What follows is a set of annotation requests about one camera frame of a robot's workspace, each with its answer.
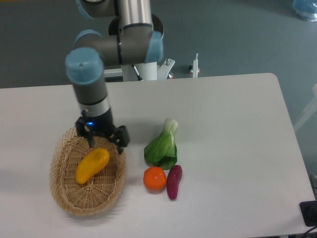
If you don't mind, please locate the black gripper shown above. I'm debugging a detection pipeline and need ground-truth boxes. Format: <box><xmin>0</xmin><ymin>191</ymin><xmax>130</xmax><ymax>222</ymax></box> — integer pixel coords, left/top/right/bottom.
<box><xmin>75</xmin><ymin>109</ymin><xmax>130</xmax><ymax>155</ymax></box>

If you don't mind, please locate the yellow mango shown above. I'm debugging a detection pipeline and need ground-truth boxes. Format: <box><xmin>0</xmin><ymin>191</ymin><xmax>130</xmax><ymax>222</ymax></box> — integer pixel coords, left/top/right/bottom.
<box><xmin>75</xmin><ymin>148</ymin><xmax>110</xmax><ymax>184</ymax></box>

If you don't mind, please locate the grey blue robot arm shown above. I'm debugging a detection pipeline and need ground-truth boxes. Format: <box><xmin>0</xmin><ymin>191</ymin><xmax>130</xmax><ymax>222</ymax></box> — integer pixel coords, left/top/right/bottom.
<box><xmin>65</xmin><ymin>0</ymin><xmax>163</xmax><ymax>153</ymax></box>

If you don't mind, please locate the woven wicker basket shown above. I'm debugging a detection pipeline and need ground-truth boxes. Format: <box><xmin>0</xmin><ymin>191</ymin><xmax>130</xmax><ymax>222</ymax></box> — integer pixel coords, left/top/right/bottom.
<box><xmin>50</xmin><ymin>128</ymin><xmax>126</xmax><ymax>216</ymax></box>

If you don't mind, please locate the green bok choy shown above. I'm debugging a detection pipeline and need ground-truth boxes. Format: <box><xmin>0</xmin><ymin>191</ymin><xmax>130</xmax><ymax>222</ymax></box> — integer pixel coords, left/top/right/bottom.
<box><xmin>144</xmin><ymin>118</ymin><xmax>179</xmax><ymax>170</ymax></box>

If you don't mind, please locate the orange fruit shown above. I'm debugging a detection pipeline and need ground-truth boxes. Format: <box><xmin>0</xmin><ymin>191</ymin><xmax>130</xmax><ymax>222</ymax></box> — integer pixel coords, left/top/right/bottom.
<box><xmin>143</xmin><ymin>167</ymin><xmax>166</xmax><ymax>190</ymax></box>

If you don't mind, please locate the purple sweet potato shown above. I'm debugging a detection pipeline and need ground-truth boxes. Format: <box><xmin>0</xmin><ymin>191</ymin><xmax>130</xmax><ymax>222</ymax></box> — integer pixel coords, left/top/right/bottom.
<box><xmin>166</xmin><ymin>165</ymin><xmax>183</xmax><ymax>200</ymax></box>

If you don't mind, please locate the black device at edge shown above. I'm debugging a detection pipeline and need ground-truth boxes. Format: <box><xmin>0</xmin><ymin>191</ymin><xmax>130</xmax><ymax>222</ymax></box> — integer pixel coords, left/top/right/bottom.
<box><xmin>299</xmin><ymin>200</ymin><xmax>317</xmax><ymax>227</ymax></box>

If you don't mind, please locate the blue plastic bag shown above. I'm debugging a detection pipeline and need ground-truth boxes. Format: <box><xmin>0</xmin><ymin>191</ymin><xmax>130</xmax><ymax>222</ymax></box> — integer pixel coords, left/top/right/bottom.
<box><xmin>292</xmin><ymin>0</ymin><xmax>317</xmax><ymax>22</ymax></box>

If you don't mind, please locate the white table leg frame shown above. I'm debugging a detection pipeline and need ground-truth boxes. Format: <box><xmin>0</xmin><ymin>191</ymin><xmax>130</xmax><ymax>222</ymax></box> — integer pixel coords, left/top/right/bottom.
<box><xmin>293</xmin><ymin>84</ymin><xmax>317</xmax><ymax>133</ymax></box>

